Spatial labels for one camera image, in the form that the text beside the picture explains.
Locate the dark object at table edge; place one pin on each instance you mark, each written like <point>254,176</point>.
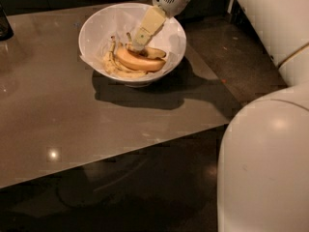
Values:
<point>6,31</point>

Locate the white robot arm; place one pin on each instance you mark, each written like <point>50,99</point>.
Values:
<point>263,165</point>

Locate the large orange banana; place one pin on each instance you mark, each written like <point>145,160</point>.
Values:
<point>137,62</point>

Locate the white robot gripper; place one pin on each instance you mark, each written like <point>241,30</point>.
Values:
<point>155,18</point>

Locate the small brown-spotted banana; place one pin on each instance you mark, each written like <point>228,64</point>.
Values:
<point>148,52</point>

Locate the white ceramic bowl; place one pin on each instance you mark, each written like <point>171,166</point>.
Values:
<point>104,29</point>

